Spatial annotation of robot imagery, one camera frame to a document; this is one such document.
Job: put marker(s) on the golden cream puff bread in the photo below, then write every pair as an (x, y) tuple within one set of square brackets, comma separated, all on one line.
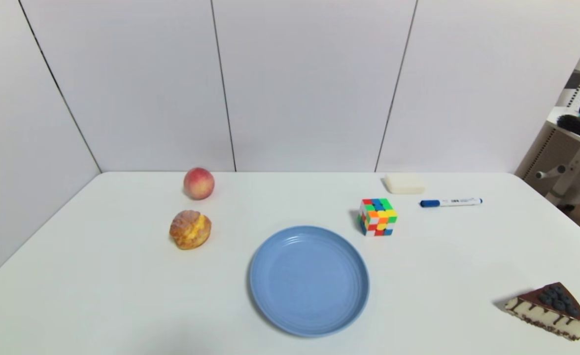
[(189, 230)]

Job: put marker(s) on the blue round plate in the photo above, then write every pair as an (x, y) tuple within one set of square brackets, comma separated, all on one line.
[(309, 281)]

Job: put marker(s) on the pink peach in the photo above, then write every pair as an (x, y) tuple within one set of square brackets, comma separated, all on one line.
[(198, 183)]

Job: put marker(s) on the multicoloured puzzle cube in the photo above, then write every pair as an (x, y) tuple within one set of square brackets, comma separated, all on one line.
[(378, 217)]

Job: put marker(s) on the white rectangular block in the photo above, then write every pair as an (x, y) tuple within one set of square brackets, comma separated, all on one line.
[(405, 183)]

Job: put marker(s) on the white marker blue cap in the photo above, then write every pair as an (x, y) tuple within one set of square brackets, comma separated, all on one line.
[(451, 202)]

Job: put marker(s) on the chocolate blueberry cake slice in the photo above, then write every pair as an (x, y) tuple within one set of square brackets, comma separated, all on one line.
[(551, 310)]

